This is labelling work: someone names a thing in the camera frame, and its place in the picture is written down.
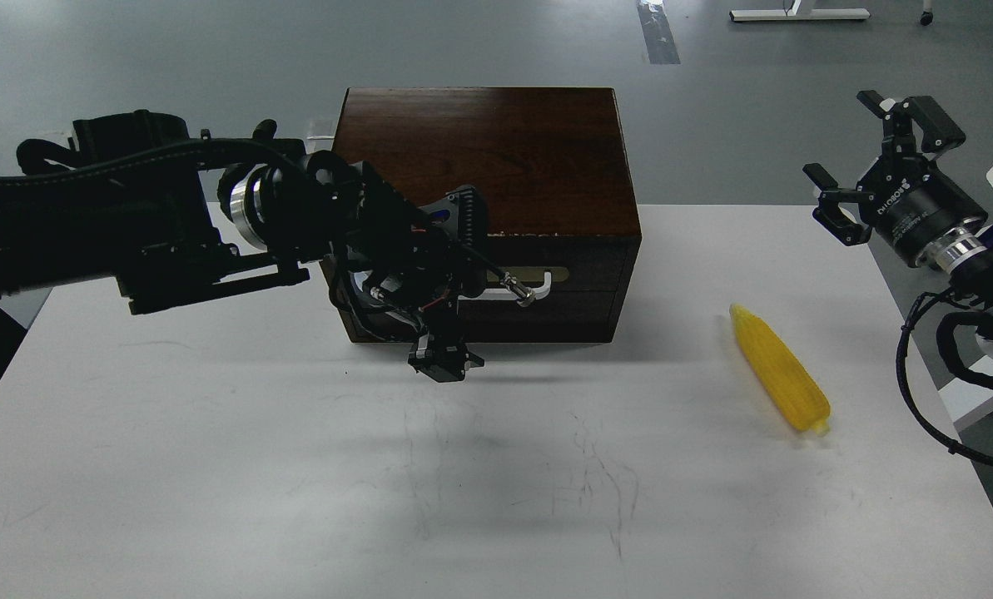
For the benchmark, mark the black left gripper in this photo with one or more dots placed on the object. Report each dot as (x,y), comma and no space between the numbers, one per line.
(398,271)

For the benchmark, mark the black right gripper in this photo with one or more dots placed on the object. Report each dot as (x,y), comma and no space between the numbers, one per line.
(921,212)

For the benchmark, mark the yellow corn cob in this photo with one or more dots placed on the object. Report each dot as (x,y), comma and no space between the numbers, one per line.
(795,393)

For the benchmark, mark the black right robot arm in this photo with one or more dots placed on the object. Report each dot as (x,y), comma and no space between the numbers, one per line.
(964,337)

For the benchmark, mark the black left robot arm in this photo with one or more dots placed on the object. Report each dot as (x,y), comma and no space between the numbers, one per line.
(178,219)

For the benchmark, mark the white table leg base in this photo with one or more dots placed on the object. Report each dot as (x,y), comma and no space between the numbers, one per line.
(801,11)

